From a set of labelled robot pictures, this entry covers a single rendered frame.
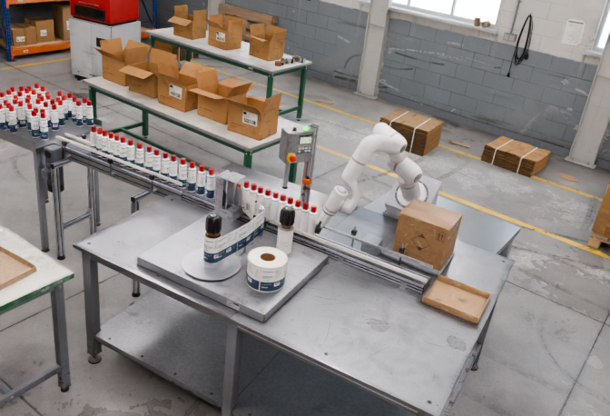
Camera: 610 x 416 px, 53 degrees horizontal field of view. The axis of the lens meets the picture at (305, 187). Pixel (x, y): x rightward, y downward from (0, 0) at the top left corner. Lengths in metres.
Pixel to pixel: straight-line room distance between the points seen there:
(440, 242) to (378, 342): 0.79
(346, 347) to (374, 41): 6.84
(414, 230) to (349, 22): 6.34
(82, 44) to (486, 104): 5.48
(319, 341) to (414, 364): 0.45
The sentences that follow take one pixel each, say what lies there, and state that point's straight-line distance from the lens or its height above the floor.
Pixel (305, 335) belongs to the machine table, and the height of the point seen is 0.83.
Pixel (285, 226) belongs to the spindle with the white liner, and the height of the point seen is 1.08.
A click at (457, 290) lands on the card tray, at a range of 3.50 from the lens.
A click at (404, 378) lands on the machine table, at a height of 0.83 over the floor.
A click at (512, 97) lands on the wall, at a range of 8.61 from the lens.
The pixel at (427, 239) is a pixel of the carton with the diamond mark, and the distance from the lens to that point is 3.53.
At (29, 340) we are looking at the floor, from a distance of 4.30.
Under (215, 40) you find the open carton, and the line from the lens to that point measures 8.06.
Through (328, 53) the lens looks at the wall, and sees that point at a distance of 9.82.
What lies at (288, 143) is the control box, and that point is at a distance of 3.46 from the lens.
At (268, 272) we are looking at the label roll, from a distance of 3.05.
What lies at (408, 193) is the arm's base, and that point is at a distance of 3.94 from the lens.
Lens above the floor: 2.71
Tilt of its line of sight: 26 degrees down
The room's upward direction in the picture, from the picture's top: 7 degrees clockwise
